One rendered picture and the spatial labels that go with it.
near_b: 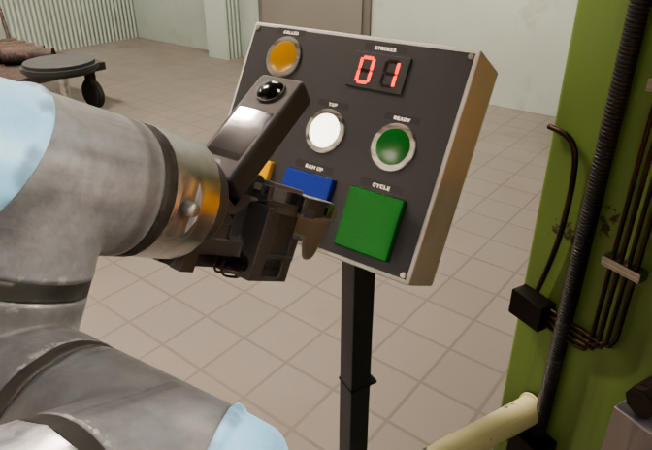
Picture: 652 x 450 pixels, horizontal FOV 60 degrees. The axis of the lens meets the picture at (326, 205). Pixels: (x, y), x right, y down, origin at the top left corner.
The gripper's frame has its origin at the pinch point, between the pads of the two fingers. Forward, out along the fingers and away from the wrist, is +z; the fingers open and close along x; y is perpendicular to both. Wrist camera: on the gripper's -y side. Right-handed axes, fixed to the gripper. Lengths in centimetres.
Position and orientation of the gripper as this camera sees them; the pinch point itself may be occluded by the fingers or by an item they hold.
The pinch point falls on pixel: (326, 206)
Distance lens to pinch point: 58.5
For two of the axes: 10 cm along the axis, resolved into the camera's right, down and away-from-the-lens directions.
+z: 5.0, 1.3, 8.5
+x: 8.1, 2.6, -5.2
